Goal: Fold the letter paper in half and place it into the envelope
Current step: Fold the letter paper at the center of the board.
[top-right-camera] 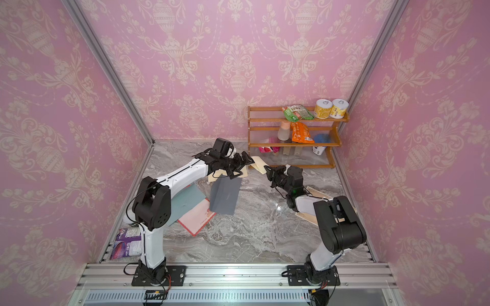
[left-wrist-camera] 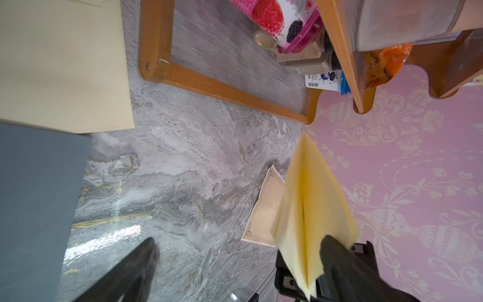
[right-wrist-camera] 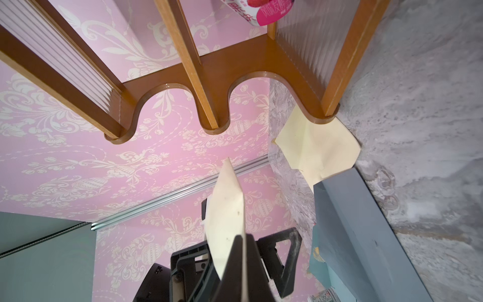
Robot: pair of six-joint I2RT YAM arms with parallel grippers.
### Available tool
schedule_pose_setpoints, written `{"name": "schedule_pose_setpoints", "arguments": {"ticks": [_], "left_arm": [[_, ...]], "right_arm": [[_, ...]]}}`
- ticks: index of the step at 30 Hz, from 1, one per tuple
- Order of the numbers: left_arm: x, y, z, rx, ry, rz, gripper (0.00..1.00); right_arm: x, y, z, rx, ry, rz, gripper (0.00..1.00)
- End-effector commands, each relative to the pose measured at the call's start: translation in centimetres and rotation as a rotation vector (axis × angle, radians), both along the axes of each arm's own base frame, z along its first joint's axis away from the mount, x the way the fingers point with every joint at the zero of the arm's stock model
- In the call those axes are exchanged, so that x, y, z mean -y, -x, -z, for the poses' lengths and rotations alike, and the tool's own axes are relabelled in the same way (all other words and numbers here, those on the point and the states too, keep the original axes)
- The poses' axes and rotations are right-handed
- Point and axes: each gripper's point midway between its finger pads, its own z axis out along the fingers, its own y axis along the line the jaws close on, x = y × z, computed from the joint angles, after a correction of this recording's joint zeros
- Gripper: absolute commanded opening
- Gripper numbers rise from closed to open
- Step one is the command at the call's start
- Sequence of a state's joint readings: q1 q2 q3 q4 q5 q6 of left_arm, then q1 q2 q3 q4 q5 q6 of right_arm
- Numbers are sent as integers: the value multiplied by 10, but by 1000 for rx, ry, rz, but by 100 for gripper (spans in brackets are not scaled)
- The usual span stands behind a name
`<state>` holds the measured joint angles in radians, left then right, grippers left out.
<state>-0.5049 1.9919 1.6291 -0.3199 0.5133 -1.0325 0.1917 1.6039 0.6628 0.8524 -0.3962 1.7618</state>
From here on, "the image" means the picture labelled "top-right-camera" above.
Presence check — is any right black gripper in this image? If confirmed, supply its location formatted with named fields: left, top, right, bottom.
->
left=265, top=164, right=294, bottom=197

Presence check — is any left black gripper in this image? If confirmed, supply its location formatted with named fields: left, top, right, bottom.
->
left=219, top=150, right=256, bottom=179

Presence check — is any grey envelope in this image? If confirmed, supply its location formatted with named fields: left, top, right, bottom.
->
left=210, top=177, right=242, bottom=215

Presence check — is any cream letter paper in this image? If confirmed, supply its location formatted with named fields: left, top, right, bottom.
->
left=251, top=156, right=267, bottom=174

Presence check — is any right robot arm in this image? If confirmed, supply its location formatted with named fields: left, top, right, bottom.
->
left=264, top=165, right=367, bottom=284

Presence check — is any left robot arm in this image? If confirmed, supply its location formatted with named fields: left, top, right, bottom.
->
left=128, top=138, right=254, bottom=282

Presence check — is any cream yellow envelope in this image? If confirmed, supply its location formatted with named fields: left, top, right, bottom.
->
left=207, top=166, right=248, bottom=183

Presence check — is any tan bordered certificate paper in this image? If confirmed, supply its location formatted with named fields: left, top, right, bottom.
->
left=293, top=189, right=359, bottom=227

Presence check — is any teal green envelope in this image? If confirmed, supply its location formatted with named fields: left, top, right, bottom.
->
left=165, top=184, right=206, bottom=226

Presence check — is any magenta pink item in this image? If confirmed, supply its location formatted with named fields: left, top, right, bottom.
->
left=259, top=138, right=280, bottom=155

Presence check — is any wooden three-tier shelf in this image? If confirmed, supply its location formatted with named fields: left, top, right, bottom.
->
left=247, top=107, right=350, bottom=169

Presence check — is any pink beige bottle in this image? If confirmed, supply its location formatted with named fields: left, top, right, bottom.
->
left=277, top=121, right=291, bottom=142

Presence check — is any orange snack bag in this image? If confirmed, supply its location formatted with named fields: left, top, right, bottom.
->
left=291, top=122, right=315, bottom=144

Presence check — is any white cup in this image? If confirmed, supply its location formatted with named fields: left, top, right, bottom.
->
left=312, top=146, right=326, bottom=156

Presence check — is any blue cloth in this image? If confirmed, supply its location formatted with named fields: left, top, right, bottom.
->
left=313, top=133, right=331, bottom=146

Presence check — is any green snack packet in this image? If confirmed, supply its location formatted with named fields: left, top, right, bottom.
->
left=282, top=105, right=315, bottom=122

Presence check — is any red bordered pink card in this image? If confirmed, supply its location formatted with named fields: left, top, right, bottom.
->
left=177, top=198, right=216, bottom=237

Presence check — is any yellow can left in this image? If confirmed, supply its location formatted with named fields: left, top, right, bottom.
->
left=314, top=99, right=333, bottom=119

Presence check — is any yellow can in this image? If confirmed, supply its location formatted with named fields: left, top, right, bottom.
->
left=314, top=99, right=333, bottom=119
left=329, top=99, right=349, bottom=119

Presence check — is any yellow can right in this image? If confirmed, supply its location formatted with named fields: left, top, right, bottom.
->
left=329, top=99, right=349, bottom=119

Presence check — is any purple snack bag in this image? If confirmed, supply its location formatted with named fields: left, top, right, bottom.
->
left=110, top=227, right=143, bottom=260

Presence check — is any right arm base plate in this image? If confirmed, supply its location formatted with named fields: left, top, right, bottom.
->
left=281, top=263, right=341, bottom=287

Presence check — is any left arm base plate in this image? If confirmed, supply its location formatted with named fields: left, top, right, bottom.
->
left=131, top=265, right=187, bottom=288

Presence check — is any aluminium front rail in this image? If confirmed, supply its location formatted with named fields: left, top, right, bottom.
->
left=69, top=263, right=404, bottom=305

